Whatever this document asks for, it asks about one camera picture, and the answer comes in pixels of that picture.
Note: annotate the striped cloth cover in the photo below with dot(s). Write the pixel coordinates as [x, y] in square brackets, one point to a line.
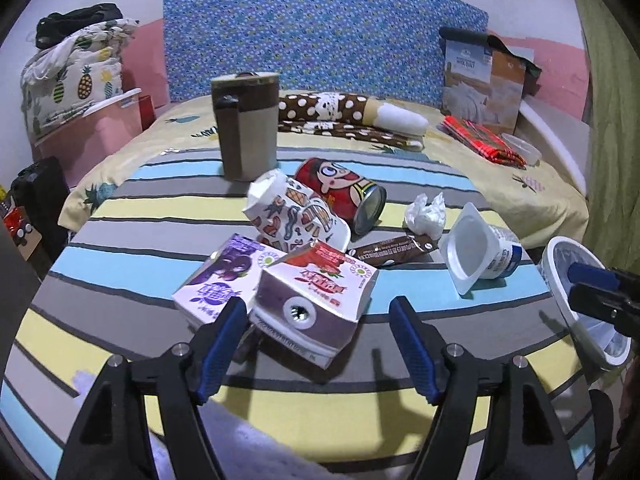
[150, 240]

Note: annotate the red plaid cloth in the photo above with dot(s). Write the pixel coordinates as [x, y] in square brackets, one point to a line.
[480, 137]

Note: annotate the white roll pillow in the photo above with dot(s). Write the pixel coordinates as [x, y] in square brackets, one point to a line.
[400, 119]

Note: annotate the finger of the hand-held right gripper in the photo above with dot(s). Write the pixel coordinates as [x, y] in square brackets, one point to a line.
[587, 273]
[600, 305]

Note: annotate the clear plastic container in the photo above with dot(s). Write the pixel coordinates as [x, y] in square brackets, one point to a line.
[522, 147]

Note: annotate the pink storage box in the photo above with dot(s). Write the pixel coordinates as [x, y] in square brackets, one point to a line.
[100, 130]

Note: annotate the white trash bin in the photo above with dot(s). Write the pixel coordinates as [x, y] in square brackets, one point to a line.
[557, 270]

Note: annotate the red cartoon can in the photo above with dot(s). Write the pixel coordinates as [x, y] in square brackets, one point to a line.
[335, 180]

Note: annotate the crumpled white tissue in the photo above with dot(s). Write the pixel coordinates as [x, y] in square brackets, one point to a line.
[425, 217]

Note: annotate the black case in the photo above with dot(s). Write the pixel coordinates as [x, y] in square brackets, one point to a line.
[42, 210]

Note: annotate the red and yellow packaging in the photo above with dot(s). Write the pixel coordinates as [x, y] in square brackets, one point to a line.
[17, 227]

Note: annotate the pineapple print quilt bundle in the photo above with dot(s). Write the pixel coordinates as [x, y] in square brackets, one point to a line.
[75, 80]

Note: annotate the green curtain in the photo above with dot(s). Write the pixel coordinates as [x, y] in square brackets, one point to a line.
[610, 110]

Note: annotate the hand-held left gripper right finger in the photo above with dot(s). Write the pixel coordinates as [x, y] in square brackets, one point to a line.
[412, 350]

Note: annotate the red milk carton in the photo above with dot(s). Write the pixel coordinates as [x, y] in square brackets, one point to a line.
[310, 320]

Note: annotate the brown lidded jug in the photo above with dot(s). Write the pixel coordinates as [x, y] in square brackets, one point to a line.
[250, 130]

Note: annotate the black bag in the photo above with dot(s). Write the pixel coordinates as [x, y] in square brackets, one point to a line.
[80, 22]

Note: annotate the purple milk carton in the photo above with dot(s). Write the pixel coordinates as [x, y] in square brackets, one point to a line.
[220, 275]

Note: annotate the white yogurt cup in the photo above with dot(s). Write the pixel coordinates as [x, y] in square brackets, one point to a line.
[470, 250]

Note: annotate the yellow pineapple bedsheet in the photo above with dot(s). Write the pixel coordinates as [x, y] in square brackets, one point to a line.
[440, 152]

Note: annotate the brown coffee sachet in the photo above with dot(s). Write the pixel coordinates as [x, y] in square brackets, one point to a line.
[395, 249]

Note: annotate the brown polka dot blanket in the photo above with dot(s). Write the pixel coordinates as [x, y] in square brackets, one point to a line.
[300, 110]

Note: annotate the white bed frame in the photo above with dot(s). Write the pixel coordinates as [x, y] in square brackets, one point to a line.
[550, 135]

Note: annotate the patterned paper cup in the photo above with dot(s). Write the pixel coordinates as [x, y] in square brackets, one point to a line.
[290, 215]

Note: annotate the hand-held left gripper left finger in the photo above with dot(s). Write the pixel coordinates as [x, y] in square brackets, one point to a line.
[220, 350]

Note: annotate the blue floral headboard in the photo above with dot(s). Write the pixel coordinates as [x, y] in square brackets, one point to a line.
[325, 35]

